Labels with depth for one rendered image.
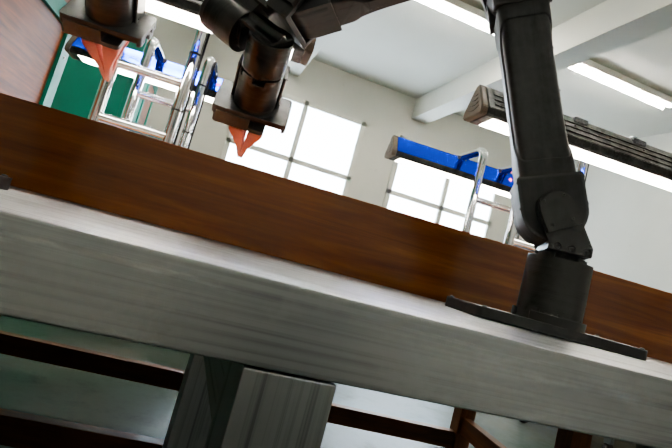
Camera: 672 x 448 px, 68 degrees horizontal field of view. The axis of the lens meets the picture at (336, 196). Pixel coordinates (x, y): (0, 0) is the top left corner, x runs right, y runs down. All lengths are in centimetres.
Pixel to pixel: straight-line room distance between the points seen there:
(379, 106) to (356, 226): 596
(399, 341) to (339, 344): 3
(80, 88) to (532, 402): 360
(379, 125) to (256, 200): 593
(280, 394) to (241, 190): 39
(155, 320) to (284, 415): 7
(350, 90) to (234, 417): 628
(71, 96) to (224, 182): 317
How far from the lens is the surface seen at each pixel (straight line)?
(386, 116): 657
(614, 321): 81
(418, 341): 26
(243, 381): 24
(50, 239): 23
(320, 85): 637
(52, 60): 203
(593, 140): 118
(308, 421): 25
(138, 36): 71
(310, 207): 61
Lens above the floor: 69
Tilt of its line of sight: 7 degrees up
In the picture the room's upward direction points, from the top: 15 degrees clockwise
